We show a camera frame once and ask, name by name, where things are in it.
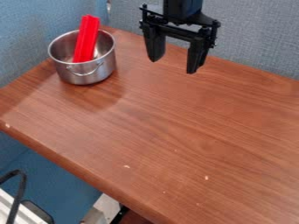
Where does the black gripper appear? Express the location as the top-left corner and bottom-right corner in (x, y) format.
(141, 0), (221, 74)

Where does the metal pot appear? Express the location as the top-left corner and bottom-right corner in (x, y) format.
(49, 30), (118, 85)

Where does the red plastic block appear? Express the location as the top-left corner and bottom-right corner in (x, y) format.
(73, 15), (101, 63)

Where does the white appliance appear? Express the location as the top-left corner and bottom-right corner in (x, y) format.
(0, 187), (50, 224)

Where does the black cable loop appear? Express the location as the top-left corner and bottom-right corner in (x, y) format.
(0, 169), (29, 224)

